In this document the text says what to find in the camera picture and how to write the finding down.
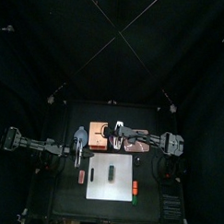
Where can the red white toy nigiri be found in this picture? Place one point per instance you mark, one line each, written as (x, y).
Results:
(81, 177)

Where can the brown flat plate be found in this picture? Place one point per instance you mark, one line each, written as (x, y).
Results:
(140, 145)

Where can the white cutting board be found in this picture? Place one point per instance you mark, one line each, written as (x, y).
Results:
(120, 185)

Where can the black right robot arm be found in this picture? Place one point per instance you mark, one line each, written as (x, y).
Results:
(171, 144)

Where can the wooden box red front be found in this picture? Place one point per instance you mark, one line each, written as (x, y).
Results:
(95, 141)

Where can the black sheet white print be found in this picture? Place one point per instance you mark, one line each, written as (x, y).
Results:
(171, 205)

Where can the grey bowl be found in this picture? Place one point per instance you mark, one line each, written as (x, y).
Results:
(80, 133)

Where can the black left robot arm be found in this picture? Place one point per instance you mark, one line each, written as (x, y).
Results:
(29, 142)

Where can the orange toy carrot green top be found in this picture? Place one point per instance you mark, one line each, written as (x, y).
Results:
(135, 188)

